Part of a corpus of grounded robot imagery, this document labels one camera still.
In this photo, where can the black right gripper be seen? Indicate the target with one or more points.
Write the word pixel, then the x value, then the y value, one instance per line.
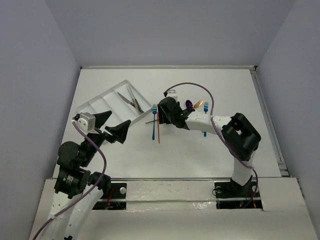
pixel 163 117

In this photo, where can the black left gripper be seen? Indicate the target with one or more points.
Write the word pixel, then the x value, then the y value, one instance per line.
pixel 104 131

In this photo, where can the orange chopstick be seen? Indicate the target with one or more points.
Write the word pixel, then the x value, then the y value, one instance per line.
pixel 158 127

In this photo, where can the blue fork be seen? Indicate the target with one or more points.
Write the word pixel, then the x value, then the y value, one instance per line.
pixel 154 112
pixel 206 107

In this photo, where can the pink handled knife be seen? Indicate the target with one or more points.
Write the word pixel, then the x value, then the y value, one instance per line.
pixel 136 103

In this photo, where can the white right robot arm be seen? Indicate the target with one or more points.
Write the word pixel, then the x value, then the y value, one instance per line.
pixel 236 132

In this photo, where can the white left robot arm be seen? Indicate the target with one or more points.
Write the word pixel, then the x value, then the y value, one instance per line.
pixel 81 180

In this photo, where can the purple spoon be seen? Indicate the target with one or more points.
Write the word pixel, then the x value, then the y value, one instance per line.
pixel 189 104

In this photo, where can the white cutlery tray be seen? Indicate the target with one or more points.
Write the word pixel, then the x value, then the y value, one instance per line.
pixel 109 100

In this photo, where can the gold spoon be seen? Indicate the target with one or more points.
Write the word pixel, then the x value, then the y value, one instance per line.
pixel 198 104

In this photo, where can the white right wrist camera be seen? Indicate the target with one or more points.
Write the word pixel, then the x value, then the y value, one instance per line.
pixel 171 93

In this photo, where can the dark handled knife in tray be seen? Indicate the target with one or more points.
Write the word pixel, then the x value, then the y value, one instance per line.
pixel 129 102

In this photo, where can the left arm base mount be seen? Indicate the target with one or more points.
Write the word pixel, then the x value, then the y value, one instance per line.
pixel 115 199

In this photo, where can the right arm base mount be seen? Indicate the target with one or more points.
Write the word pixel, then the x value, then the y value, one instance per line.
pixel 228 198

